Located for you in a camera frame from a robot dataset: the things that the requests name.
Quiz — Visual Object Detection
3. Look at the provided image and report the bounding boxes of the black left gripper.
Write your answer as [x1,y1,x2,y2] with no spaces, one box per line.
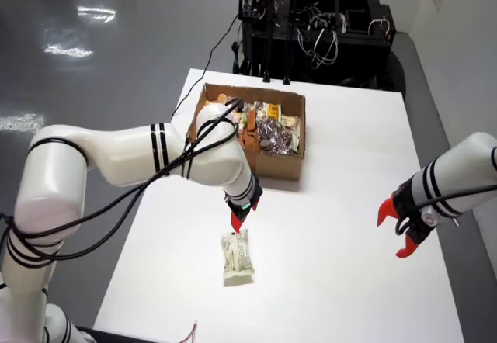
[223,179,264,234]

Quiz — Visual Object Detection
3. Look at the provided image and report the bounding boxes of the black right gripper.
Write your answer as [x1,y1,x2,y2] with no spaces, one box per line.
[377,182,440,258]

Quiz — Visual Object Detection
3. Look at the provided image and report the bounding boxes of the white snack packet with text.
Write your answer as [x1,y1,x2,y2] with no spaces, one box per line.
[220,229,255,288]

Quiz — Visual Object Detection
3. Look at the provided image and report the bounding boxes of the yellow label snack packet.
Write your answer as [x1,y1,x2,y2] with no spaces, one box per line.
[264,102,282,121]

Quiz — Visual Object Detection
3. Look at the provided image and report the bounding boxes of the brown cardboard box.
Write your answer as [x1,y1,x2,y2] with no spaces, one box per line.
[185,82,307,183]

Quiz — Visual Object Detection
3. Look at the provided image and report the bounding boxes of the brown biscuit pack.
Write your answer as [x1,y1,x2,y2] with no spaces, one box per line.
[236,131,260,152]

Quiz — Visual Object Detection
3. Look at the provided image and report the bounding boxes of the pastel wafer pack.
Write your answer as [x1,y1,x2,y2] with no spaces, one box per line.
[232,112,249,133]

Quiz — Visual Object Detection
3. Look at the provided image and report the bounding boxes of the white packet brown print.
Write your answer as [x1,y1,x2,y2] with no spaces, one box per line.
[279,114,302,154]

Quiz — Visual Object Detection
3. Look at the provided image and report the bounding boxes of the white packet chocolate picture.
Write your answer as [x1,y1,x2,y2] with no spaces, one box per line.
[243,101,269,121]

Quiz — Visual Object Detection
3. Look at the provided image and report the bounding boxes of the orange cracker clear bag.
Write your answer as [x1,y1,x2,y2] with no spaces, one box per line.
[204,92,234,107]

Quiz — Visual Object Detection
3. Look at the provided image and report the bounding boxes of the black stand pole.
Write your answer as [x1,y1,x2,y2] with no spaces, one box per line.
[282,0,302,86]
[262,19,273,85]

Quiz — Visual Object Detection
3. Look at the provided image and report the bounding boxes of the black equipment cart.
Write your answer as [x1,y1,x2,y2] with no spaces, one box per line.
[231,0,407,92]

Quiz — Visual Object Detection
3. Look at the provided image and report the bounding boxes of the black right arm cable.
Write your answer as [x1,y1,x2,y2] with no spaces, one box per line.
[394,183,497,237]

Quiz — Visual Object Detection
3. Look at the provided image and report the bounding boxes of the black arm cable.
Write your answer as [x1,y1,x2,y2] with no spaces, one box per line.
[0,96,245,262]
[394,183,497,237]

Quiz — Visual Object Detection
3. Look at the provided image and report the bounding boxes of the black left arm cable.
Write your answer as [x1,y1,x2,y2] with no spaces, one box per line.
[0,96,245,262]

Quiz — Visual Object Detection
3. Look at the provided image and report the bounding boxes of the coloured wire bundle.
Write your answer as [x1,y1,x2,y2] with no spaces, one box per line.
[182,320,199,343]

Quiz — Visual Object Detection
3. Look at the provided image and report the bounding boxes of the long black power cable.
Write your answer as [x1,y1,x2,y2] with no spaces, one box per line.
[170,12,241,119]

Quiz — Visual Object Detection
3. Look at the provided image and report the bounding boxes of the white wire bundle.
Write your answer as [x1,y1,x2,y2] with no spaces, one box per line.
[297,3,339,67]

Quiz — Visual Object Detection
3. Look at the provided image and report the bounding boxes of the short white wire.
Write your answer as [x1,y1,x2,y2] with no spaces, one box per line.
[367,17,391,36]

